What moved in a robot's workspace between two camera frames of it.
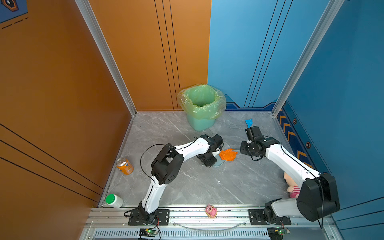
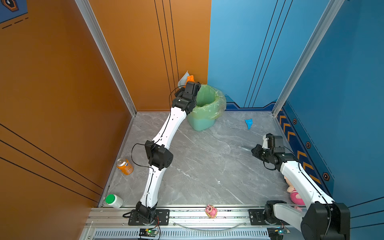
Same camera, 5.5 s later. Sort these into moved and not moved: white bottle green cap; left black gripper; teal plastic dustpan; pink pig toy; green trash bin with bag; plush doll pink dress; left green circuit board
Moved: left black gripper; teal plastic dustpan
Not moved: plush doll pink dress; green trash bin with bag; left green circuit board; white bottle green cap; pink pig toy
